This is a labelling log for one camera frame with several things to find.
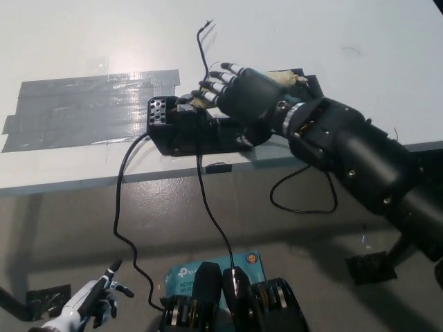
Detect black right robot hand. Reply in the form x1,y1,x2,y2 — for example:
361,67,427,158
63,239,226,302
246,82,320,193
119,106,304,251
190,62,302,146

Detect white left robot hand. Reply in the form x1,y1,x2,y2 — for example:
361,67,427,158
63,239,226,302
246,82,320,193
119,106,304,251
30,259,135,332

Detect tape-wrapped soldering iron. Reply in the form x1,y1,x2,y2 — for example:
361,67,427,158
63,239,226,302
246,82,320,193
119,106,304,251
192,70,309,110

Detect black soldering station base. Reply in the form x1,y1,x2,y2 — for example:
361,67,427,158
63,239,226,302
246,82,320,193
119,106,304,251
147,93,253,158

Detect black robot torso blocks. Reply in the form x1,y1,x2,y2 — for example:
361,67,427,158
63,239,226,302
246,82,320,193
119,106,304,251
159,261,309,332

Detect black floor tape patch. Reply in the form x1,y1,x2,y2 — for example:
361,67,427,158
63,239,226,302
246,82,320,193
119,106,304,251
26,284,72,321
345,251,398,285

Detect black tape patch on tabletop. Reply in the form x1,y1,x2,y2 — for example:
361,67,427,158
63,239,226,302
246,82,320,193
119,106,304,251
266,68,325,101

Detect black stand leg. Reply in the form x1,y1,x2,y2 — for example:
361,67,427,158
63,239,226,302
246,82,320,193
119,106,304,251
387,234,413,270
0,286,30,319

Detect small black tape strip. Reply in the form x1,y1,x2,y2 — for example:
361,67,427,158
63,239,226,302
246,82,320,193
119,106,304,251
205,163,232,174

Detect teal TP-Link box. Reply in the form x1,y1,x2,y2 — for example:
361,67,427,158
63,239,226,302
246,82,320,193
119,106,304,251
164,251,267,308

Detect thin black frayed-end cable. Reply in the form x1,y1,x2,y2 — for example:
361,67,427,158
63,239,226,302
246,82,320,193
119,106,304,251
196,19,239,274

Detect black soldering iron cable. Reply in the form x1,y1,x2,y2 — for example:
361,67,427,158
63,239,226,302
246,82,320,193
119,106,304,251
269,162,338,214

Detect black power cable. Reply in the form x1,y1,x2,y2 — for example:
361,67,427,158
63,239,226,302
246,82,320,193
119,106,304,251
113,133,165,312

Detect grey duct tape patch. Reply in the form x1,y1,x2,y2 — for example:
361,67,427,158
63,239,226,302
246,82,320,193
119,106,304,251
1,68,181,153

